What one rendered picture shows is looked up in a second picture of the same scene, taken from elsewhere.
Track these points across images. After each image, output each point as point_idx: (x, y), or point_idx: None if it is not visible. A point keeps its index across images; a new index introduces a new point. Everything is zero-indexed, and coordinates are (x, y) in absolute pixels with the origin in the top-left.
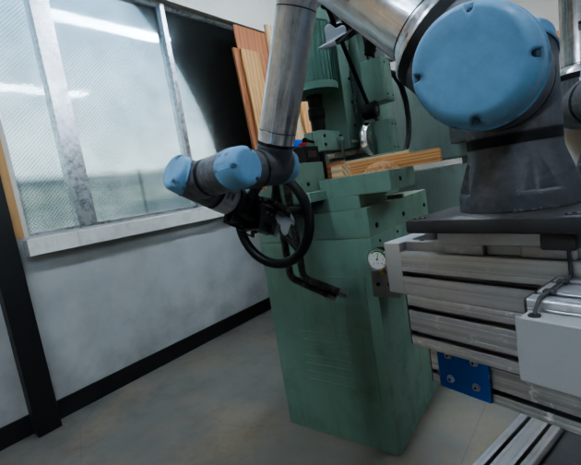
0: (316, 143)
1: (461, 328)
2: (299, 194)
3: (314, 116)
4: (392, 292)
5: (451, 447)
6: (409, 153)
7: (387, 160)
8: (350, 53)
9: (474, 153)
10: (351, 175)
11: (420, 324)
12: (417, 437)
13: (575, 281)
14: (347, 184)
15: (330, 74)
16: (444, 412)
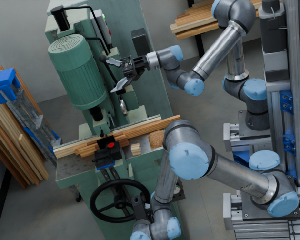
0: (105, 130)
1: (257, 234)
2: (141, 187)
3: (96, 114)
4: (181, 197)
5: (205, 233)
6: (164, 122)
7: (151, 127)
8: (93, 52)
9: None
10: (147, 153)
11: (240, 235)
12: (189, 238)
13: (294, 223)
14: (145, 157)
15: (104, 88)
16: (190, 216)
